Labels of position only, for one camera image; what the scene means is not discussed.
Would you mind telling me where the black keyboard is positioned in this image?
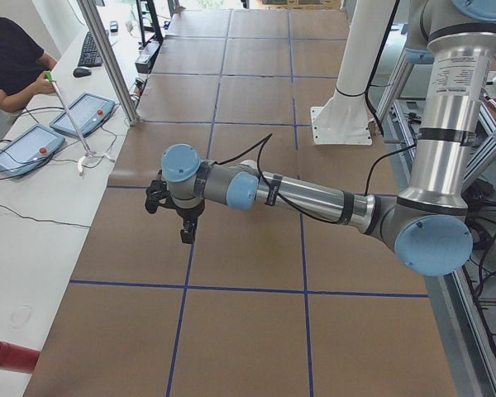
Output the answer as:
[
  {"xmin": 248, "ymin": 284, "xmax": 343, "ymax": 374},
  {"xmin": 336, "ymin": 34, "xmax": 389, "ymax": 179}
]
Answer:
[{"xmin": 78, "ymin": 32, "xmax": 103, "ymax": 68}]

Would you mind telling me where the far teach pendant tablet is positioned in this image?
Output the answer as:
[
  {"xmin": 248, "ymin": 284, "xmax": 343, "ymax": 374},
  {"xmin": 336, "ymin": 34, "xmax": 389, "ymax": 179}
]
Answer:
[{"xmin": 50, "ymin": 93, "xmax": 116, "ymax": 137}]

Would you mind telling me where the near teach pendant tablet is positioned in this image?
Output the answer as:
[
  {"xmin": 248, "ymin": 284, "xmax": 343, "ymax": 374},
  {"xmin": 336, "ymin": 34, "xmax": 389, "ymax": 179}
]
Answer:
[{"xmin": 0, "ymin": 124, "xmax": 65, "ymax": 177}]

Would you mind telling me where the green tipped reach stick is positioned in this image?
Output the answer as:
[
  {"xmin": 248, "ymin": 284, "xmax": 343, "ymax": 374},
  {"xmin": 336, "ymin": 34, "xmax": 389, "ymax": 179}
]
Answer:
[{"xmin": 45, "ymin": 71, "xmax": 115, "ymax": 176}]

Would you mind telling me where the teach pendant tablet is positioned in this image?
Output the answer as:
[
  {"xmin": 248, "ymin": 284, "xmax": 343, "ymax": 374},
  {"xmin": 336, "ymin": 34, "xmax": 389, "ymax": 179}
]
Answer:
[
  {"xmin": 0, "ymin": 124, "xmax": 65, "ymax": 177},
  {"xmin": 50, "ymin": 93, "xmax": 116, "ymax": 137}
]

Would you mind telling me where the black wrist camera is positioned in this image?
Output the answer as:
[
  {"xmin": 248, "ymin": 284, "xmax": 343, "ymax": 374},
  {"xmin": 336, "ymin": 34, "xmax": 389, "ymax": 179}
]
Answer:
[{"xmin": 145, "ymin": 175, "xmax": 169, "ymax": 214}]

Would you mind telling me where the aluminium frame post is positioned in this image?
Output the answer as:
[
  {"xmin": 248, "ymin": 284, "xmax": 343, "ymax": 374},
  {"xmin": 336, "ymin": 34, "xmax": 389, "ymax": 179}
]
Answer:
[{"xmin": 77, "ymin": 0, "xmax": 140, "ymax": 126}]

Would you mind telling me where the aluminium truss frame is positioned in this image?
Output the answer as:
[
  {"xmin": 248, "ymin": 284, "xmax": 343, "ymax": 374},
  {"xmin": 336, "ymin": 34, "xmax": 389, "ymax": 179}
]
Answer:
[{"xmin": 373, "ymin": 45, "xmax": 496, "ymax": 396}]

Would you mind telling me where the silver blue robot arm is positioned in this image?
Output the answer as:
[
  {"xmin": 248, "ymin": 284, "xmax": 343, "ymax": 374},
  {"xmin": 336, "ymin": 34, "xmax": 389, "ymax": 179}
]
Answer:
[{"xmin": 147, "ymin": 1, "xmax": 496, "ymax": 276}]

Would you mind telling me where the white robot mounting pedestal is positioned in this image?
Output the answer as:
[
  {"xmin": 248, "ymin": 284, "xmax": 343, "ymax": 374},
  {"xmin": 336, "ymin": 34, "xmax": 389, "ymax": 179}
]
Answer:
[{"xmin": 311, "ymin": 0, "xmax": 398, "ymax": 146}]

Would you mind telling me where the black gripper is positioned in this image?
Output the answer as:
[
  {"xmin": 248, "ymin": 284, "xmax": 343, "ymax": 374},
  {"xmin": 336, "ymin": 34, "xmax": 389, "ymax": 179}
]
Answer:
[{"xmin": 175, "ymin": 205, "xmax": 203, "ymax": 243}]

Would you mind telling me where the red cylinder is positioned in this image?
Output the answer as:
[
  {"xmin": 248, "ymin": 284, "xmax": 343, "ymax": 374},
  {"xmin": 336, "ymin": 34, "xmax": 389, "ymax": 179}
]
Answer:
[{"xmin": 0, "ymin": 341, "xmax": 41, "ymax": 374}]

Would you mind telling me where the black floor cable bundle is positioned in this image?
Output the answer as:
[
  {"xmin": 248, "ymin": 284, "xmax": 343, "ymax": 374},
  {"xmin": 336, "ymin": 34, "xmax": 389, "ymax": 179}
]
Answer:
[{"xmin": 462, "ymin": 181, "xmax": 496, "ymax": 299}]

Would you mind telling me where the person in black shirt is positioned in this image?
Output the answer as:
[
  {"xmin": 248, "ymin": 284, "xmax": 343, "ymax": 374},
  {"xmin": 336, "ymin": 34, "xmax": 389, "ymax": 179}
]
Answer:
[{"xmin": 0, "ymin": 17, "xmax": 57, "ymax": 112}]

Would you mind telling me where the black computer mouse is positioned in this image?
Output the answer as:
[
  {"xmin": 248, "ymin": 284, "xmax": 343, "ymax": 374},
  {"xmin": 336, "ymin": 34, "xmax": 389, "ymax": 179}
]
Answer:
[{"xmin": 73, "ymin": 66, "xmax": 92, "ymax": 78}]

